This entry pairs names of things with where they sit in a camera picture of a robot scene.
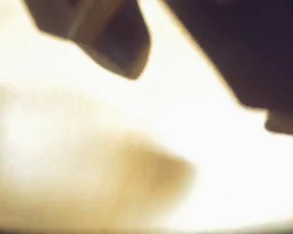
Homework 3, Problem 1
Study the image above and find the transparent gripper finger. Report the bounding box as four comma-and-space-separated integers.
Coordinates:
161, 0, 293, 136
23, 0, 151, 81

